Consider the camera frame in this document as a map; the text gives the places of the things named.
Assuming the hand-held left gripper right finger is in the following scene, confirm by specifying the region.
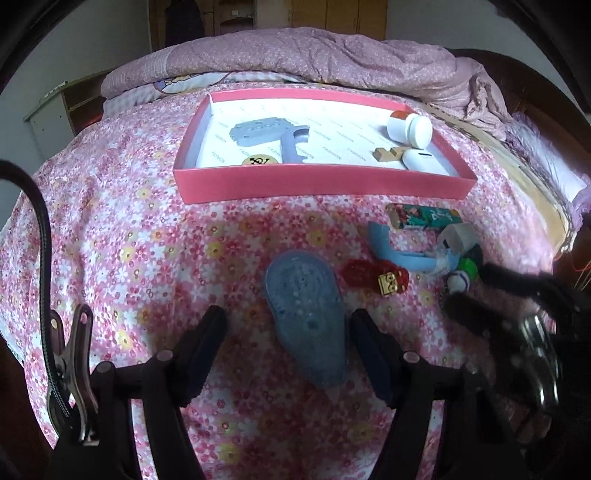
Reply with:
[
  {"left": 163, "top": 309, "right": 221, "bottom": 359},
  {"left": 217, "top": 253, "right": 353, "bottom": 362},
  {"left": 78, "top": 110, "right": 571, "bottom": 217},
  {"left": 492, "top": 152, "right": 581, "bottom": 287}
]
[{"left": 348, "top": 308, "right": 518, "bottom": 480}]

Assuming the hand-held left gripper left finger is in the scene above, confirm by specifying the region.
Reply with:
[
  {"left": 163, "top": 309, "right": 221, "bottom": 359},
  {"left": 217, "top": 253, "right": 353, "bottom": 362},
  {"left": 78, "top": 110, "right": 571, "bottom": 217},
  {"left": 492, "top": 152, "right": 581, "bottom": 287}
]
[{"left": 90, "top": 305, "right": 229, "bottom": 480}]

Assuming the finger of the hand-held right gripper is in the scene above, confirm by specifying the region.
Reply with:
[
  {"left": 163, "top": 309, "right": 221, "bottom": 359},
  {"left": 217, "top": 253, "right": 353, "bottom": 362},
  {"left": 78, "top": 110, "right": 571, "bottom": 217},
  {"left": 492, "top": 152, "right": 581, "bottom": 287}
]
[
  {"left": 441, "top": 293, "right": 525, "bottom": 356},
  {"left": 480, "top": 263, "right": 561, "bottom": 305}
]

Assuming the blue correction tape dispenser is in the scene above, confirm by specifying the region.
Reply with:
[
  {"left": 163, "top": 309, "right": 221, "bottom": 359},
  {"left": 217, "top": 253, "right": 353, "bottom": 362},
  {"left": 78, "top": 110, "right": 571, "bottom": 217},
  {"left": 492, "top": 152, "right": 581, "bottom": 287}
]
[{"left": 264, "top": 250, "right": 347, "bottom": 387}]

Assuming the white earbud case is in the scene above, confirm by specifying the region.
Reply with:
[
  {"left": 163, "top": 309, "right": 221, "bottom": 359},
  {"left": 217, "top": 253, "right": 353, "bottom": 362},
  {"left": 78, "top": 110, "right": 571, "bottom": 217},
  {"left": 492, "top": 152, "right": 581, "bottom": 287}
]
[{"left": 401, "top": 148, "right": 451, "bottom": 175}]

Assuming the white orange label medicine bottle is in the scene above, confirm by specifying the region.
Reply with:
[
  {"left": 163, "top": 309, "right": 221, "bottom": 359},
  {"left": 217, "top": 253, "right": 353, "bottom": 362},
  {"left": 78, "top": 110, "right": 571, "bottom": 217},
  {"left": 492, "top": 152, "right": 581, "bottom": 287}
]
[{"left": 387, "top": 110, "right": 434, "bottom": 148}]

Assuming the pink cardboard box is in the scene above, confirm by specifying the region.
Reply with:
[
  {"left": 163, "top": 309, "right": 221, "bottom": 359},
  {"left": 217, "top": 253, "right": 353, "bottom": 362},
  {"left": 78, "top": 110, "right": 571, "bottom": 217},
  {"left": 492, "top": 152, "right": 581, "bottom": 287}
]
[{"left": 173, "top": 89, "right": 478, "bottom": 205}]

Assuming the grey plastic key-shaped tool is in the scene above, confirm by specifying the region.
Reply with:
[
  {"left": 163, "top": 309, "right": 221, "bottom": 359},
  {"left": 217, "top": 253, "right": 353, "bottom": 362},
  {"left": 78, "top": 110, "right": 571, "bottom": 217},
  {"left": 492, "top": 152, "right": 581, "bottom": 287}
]
[{"left": 276, "top": 126, "right": 312, "bottom": 164}]

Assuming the grey toy building block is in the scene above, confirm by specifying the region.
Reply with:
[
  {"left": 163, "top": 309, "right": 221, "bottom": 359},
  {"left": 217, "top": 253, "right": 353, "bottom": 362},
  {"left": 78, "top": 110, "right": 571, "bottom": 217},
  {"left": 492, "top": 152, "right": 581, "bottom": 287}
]
[{"left": 229, "top": 117, "right": 296, "bottom": 149}]

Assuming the white charger plug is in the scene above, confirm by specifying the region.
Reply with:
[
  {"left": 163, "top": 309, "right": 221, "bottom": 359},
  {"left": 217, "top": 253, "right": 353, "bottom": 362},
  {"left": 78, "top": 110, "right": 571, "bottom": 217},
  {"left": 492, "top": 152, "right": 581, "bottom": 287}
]
[{"left": 436, "top": 224, "right": 481, "bottom": 257}]

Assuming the red translucent toy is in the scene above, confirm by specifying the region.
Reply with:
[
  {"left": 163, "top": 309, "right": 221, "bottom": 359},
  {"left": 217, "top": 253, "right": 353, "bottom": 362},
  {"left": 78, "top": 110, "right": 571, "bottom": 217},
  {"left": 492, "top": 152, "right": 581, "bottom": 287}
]
[{"left": 342, "top": 258, "right": 409, "bottom": 298}]

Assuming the yellow printed bed mat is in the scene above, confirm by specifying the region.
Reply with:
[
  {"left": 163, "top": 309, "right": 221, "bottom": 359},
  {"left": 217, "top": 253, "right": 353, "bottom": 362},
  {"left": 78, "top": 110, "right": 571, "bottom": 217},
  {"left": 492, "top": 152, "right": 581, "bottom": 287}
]
[{"left": 429, "top": 102, "right": 578, "bottom": 259}]

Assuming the green cartoon print lighter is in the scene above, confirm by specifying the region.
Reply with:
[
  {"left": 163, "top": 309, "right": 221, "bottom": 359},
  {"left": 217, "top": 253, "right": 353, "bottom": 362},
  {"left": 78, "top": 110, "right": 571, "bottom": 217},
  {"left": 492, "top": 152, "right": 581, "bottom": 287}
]
[{"left": 385, "top": 203, "right": 462, "bottom": 230}]

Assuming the purple pillow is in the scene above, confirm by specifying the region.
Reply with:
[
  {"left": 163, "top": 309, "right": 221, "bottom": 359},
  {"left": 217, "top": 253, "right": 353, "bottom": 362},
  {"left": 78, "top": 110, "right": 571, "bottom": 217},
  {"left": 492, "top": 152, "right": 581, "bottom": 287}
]
[{"left": 505, "top": 111, "right": 591, "bottom": 222}]

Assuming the pink floral bedsheet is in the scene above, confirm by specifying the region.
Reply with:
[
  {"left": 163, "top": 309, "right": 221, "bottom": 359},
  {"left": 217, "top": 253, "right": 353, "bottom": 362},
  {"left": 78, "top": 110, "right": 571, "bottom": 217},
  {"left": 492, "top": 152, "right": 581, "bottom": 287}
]
[{"left": 0, "top": 83, "right": 578, "bottom": 480}]

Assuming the dark wooden headboard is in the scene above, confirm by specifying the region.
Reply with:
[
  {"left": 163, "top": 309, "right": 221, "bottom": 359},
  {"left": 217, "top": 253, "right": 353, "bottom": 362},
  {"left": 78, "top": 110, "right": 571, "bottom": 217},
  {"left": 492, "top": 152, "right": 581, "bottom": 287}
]
[{"left": 448, "top": 48, "right": 591, "bottom": 139}]

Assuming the cartoon print pillow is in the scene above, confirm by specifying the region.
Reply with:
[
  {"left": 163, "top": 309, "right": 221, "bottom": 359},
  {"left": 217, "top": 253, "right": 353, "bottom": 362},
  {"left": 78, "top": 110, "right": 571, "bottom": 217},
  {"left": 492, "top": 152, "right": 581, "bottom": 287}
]
[{"left": 104, "top": 71, "right": 287, "bottom": 112}]

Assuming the white bedside cabinet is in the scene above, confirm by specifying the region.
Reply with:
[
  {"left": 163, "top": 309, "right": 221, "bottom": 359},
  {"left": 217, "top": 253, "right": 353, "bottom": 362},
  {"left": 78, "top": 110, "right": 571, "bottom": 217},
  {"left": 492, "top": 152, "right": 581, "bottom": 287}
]
[{"left": 24, "top": 69, "right": 121, "bottom": 137}]

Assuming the purple floral quilt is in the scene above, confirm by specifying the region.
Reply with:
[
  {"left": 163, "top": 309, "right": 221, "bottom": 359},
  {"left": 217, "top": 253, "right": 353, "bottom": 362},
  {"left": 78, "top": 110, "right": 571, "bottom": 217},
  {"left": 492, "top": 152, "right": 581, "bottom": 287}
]
[{"left": 100, "top": 27, "right": 513, "bottom": 139}]

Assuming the wooden wardrobe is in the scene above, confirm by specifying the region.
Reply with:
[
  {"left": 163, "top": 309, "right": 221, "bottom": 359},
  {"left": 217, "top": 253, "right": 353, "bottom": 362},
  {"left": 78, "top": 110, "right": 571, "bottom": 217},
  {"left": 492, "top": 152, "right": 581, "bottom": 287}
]
[{"left": 150, "top": 0, "right": 389, "bottom": 49}]

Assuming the dark hanging coat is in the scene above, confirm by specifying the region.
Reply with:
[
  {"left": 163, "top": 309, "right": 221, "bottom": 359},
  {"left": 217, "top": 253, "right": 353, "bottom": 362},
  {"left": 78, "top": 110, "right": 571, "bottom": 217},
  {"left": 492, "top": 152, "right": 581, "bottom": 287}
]
[{"left": 165, "top": 0, "right": 204, "bottom": 47}]

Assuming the light blue plastic handle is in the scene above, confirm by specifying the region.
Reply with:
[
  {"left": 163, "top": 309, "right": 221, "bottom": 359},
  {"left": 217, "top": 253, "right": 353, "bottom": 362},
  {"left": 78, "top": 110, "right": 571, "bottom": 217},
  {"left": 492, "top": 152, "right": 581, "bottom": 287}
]
[{"left": 368, "top": 222, "right": 455, "bottom": 274}]

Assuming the black cable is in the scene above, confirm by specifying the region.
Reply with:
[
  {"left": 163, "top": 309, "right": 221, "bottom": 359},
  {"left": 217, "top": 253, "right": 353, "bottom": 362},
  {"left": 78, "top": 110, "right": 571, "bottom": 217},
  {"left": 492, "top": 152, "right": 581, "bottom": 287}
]
[{"left": 0, "top": 159, "right": 75, "bottom": 421}]

